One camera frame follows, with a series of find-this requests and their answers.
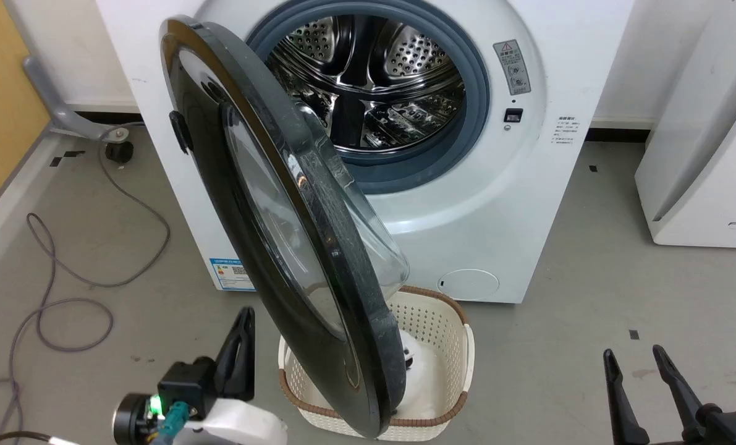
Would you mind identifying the steel perforated washer drum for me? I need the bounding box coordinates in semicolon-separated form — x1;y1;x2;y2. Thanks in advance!
268;15;467;152

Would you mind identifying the white front-loading washing machine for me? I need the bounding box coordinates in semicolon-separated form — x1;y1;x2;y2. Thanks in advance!
96;0;635;305

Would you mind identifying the black caster wheel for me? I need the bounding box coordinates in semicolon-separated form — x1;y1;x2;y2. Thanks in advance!
105;141;135;164

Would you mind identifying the yellow wooden panel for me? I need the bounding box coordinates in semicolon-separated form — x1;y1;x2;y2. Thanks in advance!
0;0;51;223

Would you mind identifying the grey metal stand leg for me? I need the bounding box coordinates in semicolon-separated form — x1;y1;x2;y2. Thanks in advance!
23;56;127;142

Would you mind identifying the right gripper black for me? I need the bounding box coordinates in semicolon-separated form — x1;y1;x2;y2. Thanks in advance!
603;344;736;445

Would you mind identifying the grey warning sticker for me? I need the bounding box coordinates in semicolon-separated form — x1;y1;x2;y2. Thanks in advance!
493;40;532;96

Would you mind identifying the black door handle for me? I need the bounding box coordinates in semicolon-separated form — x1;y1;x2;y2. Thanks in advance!
169;110;194;155

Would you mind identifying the blue white energy label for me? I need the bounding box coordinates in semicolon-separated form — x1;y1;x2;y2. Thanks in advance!
210;258;256;291

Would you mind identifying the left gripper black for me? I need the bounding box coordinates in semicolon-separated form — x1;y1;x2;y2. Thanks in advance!
158;307;256;421

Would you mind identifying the white appliance with grey lettering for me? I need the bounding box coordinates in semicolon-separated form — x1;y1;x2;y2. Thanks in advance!
635;0;736;249

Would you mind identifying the white cloth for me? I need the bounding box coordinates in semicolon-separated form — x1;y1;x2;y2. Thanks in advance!
399;331;452;421

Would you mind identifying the white basket with brown rim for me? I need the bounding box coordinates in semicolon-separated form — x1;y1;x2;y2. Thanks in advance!
278;286;475;442

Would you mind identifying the grey rubber door gasket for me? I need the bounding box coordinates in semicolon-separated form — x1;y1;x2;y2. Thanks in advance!
246;0;491;195

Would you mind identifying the round white filter cover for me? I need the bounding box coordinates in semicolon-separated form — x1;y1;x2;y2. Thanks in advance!
437;269;500;302

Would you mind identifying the black round washing machine door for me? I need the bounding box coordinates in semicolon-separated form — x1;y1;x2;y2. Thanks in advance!
159;15;410;439

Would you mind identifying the grey floor cable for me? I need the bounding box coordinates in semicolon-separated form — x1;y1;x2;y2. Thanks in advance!
0;121;171;445

